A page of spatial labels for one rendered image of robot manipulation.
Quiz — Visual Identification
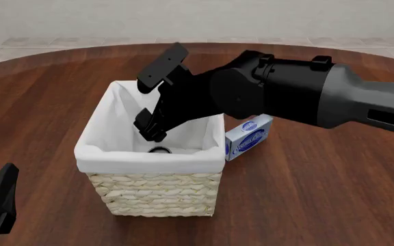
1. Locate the flat black plate on stalk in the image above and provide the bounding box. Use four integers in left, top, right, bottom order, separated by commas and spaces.
136, 42, 193, 94

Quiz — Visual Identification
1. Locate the blue and white printed box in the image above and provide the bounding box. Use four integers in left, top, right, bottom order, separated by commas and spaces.
224, 113, 274, 162

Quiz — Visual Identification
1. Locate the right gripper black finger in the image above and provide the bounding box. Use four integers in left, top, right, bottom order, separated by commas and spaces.
133, 107, 155, 135
141, 88, 168, 144

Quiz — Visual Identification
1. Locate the woven basket with white lining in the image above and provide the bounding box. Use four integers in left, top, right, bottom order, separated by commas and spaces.
74, 80, 226, 219

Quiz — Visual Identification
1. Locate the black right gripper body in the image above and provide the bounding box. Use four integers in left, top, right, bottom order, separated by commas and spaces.
158, 68, 226, 132

